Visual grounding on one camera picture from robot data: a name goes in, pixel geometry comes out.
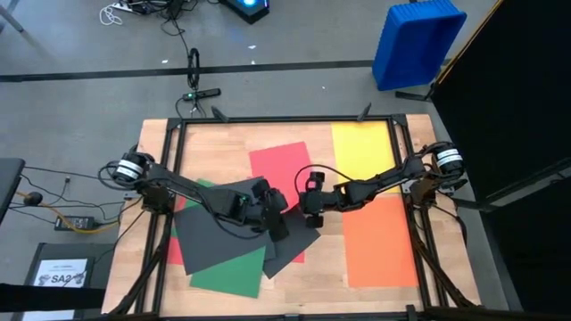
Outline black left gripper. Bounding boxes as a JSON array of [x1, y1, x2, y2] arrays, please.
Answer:
[[242, 177, 291, 229]]

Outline yellow paper sheet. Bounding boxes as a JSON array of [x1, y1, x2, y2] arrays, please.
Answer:
[[330, 120, 401, 194]]

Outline black paper sheet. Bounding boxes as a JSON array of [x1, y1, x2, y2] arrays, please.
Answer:
[[261, 206, 322, 280], [172, 175, 278, 276]]

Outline orange paper sheet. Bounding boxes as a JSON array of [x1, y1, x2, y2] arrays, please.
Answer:
[[342, 194, 420, 289]]

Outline green paper sheet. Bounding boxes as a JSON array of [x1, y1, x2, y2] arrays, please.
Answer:
[[170, 177, 219, 238], [188, 243, 268, 300]]

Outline black USB hub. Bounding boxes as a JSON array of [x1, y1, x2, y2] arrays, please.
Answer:
[[181, 87, 222, 103]]

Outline blue plastic bin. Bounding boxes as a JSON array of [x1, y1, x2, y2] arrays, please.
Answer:
[[371, 0, 468, 93]]

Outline black computer with lights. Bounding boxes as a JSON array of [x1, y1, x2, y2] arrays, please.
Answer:
[[219, 0, 271, 25]]

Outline white SA2 label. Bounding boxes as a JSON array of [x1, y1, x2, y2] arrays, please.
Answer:
[[31, 258, 89, 289]]

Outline black partition panel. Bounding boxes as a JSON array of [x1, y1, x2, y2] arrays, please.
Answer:
[[429, 0, 571, 321]]

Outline black case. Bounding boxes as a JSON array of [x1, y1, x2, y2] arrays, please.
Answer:
[[21, 242, 116, 321]]

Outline black round plug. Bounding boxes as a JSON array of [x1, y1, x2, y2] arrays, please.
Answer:
[[23, 191, 45, 208]]

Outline black furniture corner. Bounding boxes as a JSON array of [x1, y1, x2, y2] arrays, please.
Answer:
[[0, 156, 27, 226]]

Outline grey metal leg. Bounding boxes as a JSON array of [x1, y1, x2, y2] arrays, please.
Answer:
[[0, 0, 48, 53]]

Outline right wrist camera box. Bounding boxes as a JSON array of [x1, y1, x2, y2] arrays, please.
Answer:
[[304, 213, 326, 230]]

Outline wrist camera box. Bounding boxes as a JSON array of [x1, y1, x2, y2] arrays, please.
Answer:
[[304, 213, 326, 230], [266, 218, 292, 243]]

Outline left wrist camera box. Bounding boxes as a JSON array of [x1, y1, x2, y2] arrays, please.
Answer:
[[266, 218, 292, 243]]

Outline black aluminium table frame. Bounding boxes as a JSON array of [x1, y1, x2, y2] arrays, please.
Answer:
[[101, 114, 485, 321]]

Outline coiled black cable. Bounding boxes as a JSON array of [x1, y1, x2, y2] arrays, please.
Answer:
[[186, 46, 202, 92]]

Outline yellow floor cable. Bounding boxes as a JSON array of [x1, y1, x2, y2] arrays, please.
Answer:
[[15, 190, 122, 236]]

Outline tangled black cables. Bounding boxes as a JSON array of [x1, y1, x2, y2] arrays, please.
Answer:
[[127, 0, 211, 59]]

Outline black floor cable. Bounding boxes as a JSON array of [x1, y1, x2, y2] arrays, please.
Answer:
[[17, 164, 151, 268]]

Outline white cable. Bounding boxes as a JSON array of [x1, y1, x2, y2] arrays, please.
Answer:
[[98, 3, 125, 27]]

